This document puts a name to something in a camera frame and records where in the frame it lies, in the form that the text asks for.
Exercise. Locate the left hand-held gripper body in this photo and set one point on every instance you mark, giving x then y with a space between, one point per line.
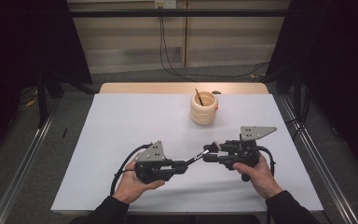
152 155

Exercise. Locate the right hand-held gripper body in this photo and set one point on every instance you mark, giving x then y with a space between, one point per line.
245 154

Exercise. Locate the black makeup brush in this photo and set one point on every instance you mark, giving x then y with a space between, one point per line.
200 155

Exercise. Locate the cream ringed brush holder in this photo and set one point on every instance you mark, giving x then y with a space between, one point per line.
203 115

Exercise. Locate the thin gold-banded brush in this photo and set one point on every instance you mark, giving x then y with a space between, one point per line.
199 96

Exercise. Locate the person's right hand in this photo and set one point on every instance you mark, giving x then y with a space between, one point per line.
262 179

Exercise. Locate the person's left hand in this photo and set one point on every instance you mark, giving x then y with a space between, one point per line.
130 186

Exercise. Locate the white table mat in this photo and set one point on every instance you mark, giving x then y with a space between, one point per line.
121 124

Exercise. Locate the dark round table grommet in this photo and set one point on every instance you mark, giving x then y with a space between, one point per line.
216 92

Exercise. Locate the black curtain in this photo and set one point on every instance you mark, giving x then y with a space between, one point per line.
28 37
332 62

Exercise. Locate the aluminium frame rail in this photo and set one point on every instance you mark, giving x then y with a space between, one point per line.
323 168
21 168

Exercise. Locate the white wall socket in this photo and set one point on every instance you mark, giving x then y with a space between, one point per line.
165 3

